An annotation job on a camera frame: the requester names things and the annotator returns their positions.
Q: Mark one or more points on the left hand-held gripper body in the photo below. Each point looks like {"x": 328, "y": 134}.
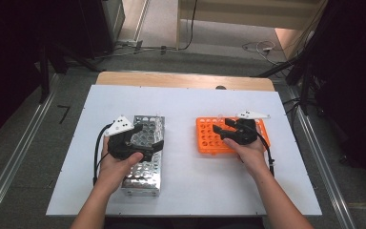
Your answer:
{"x": 119, "y": 125}

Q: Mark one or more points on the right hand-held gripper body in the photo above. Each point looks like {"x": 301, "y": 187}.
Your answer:
{"x": 244, "y": 133}

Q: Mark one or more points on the clear glass test tube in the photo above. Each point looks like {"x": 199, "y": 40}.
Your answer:
{"x": 157, "y": 116}
{"x": 219, "y": 117}

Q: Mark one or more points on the orange plastic test tube rack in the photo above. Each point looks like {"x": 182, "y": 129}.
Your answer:
{"x": 206, "y": 140}

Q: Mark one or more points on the metal test tube rack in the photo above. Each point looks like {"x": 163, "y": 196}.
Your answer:
{"x": 143, "y": 181}

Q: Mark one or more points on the person's right hand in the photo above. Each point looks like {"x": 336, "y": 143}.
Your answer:
{"x": 251, "y": 159}

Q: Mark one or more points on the person's left hand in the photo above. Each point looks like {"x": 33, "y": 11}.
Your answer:
{"x": 114, "y": 171}

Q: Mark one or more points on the white table board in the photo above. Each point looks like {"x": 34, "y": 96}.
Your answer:
{"x": 184, "y": 191}

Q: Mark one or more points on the wooden table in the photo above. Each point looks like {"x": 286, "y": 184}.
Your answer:
{"x": 171, "y": 79}

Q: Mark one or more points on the black metal stand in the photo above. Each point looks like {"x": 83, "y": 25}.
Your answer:
{"x": 44, "y": 79}
{"x": 305, "y": 89}

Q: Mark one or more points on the beige wooden furniture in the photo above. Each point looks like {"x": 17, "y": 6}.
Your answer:
{"x": 235, "y": 16}

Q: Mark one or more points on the grey cabinet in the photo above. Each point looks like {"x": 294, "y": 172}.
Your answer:
{"x": 114, "y": 19}

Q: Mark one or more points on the metal floor rail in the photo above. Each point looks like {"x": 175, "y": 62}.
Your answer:
{"x": 17, "y": 156}
{"x": 335, "y": 197}

